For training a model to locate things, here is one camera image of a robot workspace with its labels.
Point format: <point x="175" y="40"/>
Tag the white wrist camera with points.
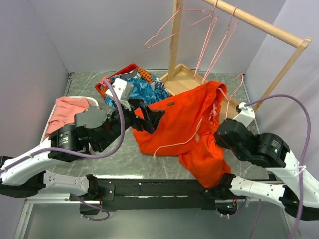
<point x="122" y="89"/>
<point x="246" y="114"/>

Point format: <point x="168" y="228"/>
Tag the pink wire hanger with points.
<point x="175" y="20"/>
<point x="210" y="30"/>
<point x="229" y="103"/>
<point x="222" y="46"/>

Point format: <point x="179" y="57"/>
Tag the white perforated laundry basket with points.
<point x="92" y="100"/>

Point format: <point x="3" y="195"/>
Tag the pink garment in basket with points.
<point x="64" y="112"/>

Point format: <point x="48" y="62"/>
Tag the orange dotted garment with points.
<point x="145" y="75"/>

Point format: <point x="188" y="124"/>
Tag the orange drawstring shorts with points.
<point x="187" y="131"/>

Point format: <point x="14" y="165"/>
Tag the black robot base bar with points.
<point x="150" y="194"/>

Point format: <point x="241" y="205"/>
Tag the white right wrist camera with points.
<point x="246" y="114"/>

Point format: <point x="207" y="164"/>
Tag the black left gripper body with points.
<point x="130" y="119"/>

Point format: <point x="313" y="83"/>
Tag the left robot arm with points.
<point x="94" y="129"/>

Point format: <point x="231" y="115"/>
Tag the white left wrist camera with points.
<point x="122" y="89"/>

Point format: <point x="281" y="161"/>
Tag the blue leaf-patterned shorts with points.
<point x="141" y="88"/>

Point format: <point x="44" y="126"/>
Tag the navy printed garment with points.
<point x="158" y="86"/>

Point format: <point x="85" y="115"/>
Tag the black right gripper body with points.
<point x="220" y="142"/>

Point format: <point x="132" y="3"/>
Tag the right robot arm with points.
<point x="268" y="151"/>

